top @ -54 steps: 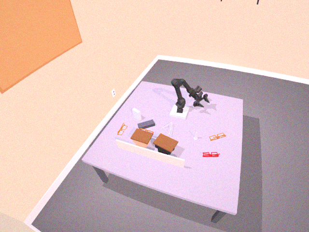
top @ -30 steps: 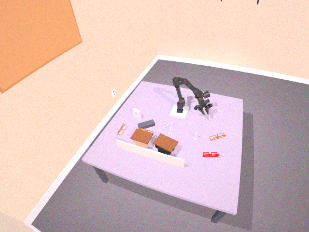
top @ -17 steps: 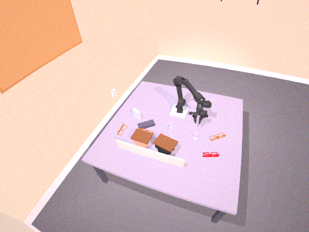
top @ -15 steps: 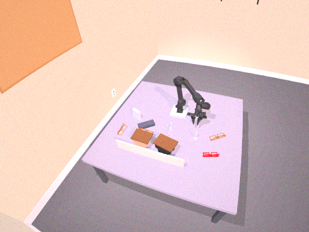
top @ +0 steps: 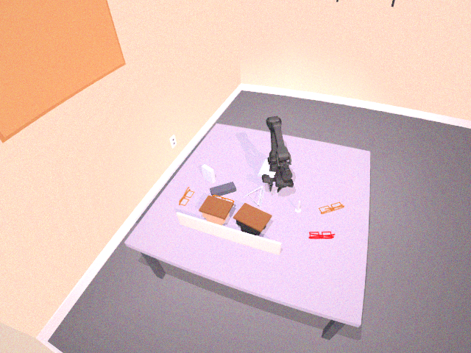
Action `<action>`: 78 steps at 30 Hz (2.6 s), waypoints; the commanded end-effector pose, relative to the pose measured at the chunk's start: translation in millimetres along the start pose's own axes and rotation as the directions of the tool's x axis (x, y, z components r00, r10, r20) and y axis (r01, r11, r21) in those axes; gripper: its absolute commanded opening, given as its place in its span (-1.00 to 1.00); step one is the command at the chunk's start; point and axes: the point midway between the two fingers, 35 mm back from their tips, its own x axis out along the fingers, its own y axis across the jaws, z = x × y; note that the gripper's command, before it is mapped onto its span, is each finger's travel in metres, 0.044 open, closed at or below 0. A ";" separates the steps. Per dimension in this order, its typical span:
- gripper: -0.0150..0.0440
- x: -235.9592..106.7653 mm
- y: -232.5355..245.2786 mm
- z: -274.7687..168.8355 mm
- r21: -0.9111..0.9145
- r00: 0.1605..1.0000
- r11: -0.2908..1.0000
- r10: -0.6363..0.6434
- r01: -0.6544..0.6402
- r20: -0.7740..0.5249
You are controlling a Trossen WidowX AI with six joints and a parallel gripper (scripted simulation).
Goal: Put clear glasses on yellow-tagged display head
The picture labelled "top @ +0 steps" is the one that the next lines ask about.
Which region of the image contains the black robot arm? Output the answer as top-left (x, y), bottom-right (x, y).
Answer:
top-left (266, 116), bottom-right (292, 188)

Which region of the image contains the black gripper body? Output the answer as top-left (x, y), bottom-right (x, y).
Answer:
top-left (262, 169), bottom-right (294, 188)

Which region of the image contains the white flat panel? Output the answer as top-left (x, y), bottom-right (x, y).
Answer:
top-left (177, 212), bottom-right (281, 255)

